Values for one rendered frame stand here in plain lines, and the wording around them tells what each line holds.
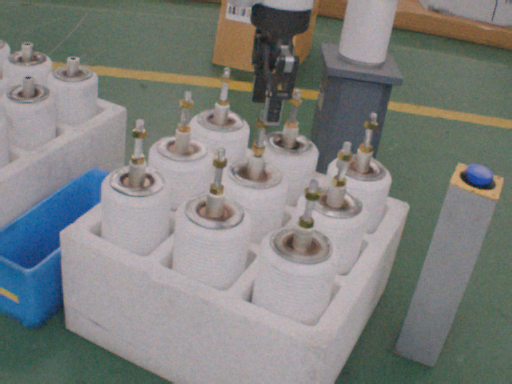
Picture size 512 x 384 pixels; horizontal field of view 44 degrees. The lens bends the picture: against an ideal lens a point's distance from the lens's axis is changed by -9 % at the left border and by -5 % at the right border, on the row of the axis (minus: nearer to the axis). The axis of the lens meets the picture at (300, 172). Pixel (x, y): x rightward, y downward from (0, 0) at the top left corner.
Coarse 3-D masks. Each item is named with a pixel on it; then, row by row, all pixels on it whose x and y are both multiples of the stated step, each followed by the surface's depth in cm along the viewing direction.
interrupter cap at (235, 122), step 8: (208, 112) 109; (232, 112) 110; (200, 120) 106; (208, 120) 107; (232, 120) 108; (240, 120) 108; (208, 128) 104; (216, 128) 104; (224, 128) 105; (232, 128) 105; (240, 128) 106
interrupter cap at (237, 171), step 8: (248, 160) 97; (232, 168) 94; (240, 168) 95; (264, 168) 96; (272, 168) 96; (232, 176) 92; (240, 176) 93; (248, 176) 94; (264, 176) 94; (272, 176) 94; (280, 176) 94; (240, 184) 91; (248, 184) 91; (256, 184) 92; (264, 184) 92; (272, 184) 92
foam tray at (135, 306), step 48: (96, 240) 86; (384, 240) 98; (96, 288) 88; (144, 288) 84; (192, 288) 82; (240, 288) 83; (336, 288) 88; (384, 288) 115; (96, 336) 92; (144, 336) 88; (192, 336) 84; (240, 336) 81; (288, 336) 78; (336, 336) 80
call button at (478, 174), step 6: (468, 168) 89; (474, 168) 89; (480, 168) 90; (486, 168) 90; (468, 174) 89; (474, 174) 88; (480, 174) 88; (486, 174) 88; (492, 174) 89; (474, 180) 88; (480, 180) 88; (486, 180) 88; (492, 180) 89
